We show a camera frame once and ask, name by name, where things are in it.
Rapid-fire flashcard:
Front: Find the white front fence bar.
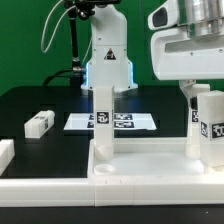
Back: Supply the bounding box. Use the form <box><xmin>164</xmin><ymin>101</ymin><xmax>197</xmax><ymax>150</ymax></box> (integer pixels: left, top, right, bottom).
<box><xmin>0</xmin><ymin>174</ymin><xmax>224</xmax><ymax>207</ymax></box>

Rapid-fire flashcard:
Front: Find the white desk top tray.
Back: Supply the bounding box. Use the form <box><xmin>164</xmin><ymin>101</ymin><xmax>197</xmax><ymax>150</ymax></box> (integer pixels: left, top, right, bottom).
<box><xmin>88</xmin><ymin>137</ymin><xmax>224</xmax><ymax>176</ymax></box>

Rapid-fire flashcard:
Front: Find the black camera stand pole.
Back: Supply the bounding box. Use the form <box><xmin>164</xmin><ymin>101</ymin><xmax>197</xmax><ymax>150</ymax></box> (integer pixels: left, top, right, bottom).
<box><xmin>63</xmin><ymin>0</ymin><xmax>121</xmax><ymax>88</ymax></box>

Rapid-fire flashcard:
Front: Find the black cable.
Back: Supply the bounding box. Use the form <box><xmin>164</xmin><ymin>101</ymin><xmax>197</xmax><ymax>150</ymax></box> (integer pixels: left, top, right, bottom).
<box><xmin>41</xmin><ymin>68</ymin><xmax>75</xmax><ymax>88</ymax></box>

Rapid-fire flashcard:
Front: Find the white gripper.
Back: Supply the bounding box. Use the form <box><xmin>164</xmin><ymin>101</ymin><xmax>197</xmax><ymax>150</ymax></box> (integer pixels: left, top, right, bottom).
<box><xmin>151</xmin><ymin>27</ymin><xmax>224</xmax><ymax>100</ymax></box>

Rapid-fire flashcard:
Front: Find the fiducial marker sheet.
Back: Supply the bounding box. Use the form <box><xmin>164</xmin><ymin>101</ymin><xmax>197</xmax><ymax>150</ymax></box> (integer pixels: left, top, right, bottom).
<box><xmin>64</xmin><ymin>113</ymin><xmax>156</xmax><ymax>130</ymax></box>

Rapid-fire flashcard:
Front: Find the white cable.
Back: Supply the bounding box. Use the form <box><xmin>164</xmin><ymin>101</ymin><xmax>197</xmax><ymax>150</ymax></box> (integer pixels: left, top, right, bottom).
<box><xmin>40</xmin><ymin>0</ymin><xmax>77</xmax><ymax>55</ymax></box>

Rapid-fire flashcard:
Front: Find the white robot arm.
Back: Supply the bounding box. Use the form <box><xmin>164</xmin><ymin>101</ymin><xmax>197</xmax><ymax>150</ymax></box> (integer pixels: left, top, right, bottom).
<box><xmin>82</xmin><ymin>0</ymin><xmax>224</xmax><ymax>99</ymax></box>

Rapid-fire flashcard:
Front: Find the white left fence block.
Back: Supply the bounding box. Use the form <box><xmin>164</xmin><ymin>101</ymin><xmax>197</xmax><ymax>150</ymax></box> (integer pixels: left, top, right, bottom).
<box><xmin>0</xmin><ymin>139</ymin><xmax>15</xmax><ymax>176</ymax></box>

